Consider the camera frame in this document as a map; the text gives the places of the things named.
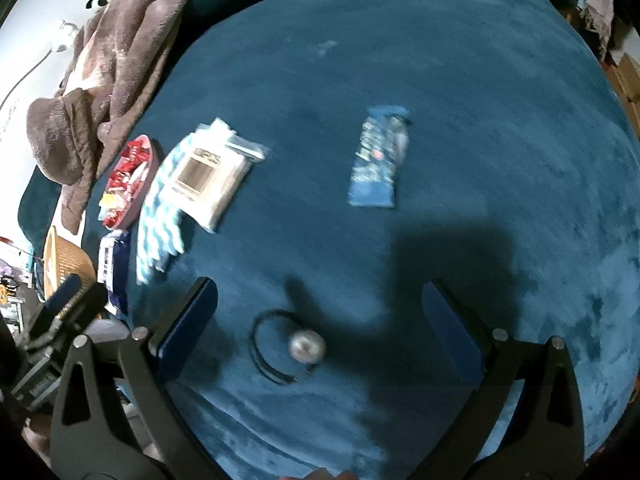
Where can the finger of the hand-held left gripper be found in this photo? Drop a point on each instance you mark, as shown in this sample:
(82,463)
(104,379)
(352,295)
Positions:
(65,292)
(92,305)

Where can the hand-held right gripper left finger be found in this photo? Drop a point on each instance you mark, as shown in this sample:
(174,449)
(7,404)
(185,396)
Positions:
(186,320)

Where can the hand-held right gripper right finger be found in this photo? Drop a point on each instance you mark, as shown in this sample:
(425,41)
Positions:
(450,332)

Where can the orange plastic mesh basket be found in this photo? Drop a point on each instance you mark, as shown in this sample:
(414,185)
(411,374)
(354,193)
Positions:
(65,260)

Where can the blue wet wipe packet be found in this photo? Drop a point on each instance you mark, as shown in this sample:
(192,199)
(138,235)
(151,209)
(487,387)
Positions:
(377,160)

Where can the person's right hand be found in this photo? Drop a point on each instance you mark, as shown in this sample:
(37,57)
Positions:
(325,475)

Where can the dark blue white packet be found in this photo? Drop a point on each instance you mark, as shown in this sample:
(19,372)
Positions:
(112,265)

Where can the blue white striped cloth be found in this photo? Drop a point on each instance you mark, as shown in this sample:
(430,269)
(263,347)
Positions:
(160,230)

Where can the red candy dish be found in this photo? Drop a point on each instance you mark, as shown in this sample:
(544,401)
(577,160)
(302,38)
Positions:
(127,185)

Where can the clear cotton swab bag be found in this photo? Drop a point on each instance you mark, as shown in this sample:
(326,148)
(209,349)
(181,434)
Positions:
(210,180)

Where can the brown fleece blanket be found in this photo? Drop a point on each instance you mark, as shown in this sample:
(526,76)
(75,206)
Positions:
(100,85)

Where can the cardboard box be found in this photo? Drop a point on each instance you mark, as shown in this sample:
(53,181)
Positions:
(625,80)

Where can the pile of clothes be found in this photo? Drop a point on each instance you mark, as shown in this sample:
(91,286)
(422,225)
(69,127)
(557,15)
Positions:
(600,0)

